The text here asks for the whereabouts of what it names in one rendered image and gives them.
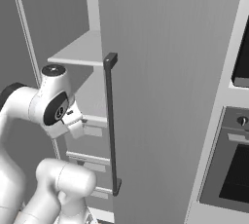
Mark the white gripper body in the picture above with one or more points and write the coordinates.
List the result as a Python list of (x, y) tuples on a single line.
[(77, 130)]

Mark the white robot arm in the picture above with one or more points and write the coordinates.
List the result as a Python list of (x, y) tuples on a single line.
[(19, 111)]

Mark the pale freezer rack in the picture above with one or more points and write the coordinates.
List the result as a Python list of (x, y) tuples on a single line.
[(104, 190), (95, 120), (90, 158)]

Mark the grey freezer shelf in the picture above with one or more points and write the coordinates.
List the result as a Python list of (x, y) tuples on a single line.
[(81, 51)]

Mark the open grey freezer door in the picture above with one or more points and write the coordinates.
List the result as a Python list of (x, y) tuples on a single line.
[(13, 46)]

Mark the grey freezer compartment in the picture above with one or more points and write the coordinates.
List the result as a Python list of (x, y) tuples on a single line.
[(58, 20)]

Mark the grey fridge door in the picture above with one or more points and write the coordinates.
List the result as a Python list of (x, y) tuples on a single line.
[(168, 98)]

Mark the pale grey appliance cabinet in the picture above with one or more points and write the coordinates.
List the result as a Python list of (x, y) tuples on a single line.
[(223, 94)]

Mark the steel oven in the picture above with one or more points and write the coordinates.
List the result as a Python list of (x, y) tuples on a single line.
[(227, 169)]

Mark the dark oven knob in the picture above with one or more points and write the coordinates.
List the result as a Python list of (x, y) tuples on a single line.
[(242, 120)]

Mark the black microwave oven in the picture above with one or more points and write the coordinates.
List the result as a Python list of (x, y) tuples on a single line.
[(242, 59)]

